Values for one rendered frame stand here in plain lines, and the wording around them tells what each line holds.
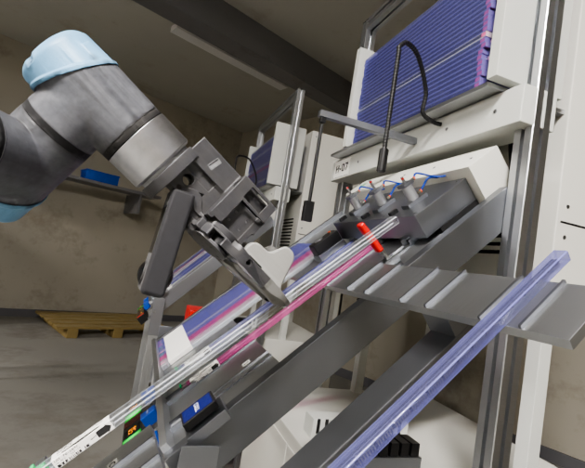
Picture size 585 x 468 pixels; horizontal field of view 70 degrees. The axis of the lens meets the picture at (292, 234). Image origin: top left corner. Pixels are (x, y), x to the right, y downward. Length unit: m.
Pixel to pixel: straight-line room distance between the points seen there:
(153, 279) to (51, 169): 0.14
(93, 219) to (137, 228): 0.54
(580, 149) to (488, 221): 0.27
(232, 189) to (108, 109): 0.14
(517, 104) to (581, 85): 0.21
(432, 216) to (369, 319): 0.23
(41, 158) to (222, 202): 0.17
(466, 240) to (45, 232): 4.87
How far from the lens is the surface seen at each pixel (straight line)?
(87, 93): 0.45
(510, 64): 0.89
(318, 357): 0.66
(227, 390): 0.72
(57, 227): 5.32
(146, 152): 0.45
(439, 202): 0.80
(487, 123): 0.90
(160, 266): 0.45
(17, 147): 0.44
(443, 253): 0.75
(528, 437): 0.98
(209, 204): 0.47
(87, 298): 5.50
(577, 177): 0.99
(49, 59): 0.47
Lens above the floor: 1.00
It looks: 4 degrees up
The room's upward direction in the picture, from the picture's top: 9 degrees clockwise
